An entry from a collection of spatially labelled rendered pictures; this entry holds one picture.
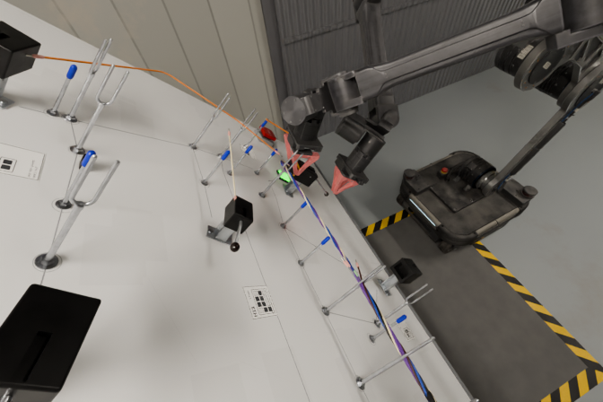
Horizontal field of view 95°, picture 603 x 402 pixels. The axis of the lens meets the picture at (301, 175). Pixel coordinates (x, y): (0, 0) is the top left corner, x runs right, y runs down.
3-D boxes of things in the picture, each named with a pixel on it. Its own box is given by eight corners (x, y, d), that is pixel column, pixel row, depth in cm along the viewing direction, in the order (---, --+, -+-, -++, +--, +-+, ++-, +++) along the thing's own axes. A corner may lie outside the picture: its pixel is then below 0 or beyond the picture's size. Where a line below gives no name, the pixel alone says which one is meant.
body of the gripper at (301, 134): (295, 151, 62) (304, 121, 59) (284, 129, 70) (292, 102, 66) (321, 153, 65) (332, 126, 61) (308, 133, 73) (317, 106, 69)
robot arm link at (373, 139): (388, 142, 71) (387, 135, 76) (366, 127, 70) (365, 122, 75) (372, 162, 73) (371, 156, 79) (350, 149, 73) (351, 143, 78)
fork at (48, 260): (60, 254, 28) (120, 153, 24) (58, 269, 27) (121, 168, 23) (33, 253, 27) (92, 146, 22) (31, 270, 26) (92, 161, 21)
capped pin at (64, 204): (74, 205, 33) (104, 153, 30) (63, 212, 32) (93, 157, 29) (63, 197, 33) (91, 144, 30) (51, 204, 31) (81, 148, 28)
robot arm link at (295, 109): (362, 109, 60) (349, 69, 58) (342, 120, 50) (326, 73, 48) (314, 125, 66) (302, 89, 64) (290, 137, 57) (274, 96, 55)
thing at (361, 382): (359, 375, 44) (430, 330, 40) (366, 388, 43) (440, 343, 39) (353, 379, 43) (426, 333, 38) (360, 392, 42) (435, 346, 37)
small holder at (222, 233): (201, 266, 39) (230, 233, 37) (207, 221, 46) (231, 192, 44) (229, 275, 41) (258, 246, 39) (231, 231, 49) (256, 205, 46)
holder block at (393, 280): (402, 294, 79) (431, 275, 75) (383, 296, 70) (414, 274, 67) (392, 279, 82) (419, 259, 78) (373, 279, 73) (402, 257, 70)
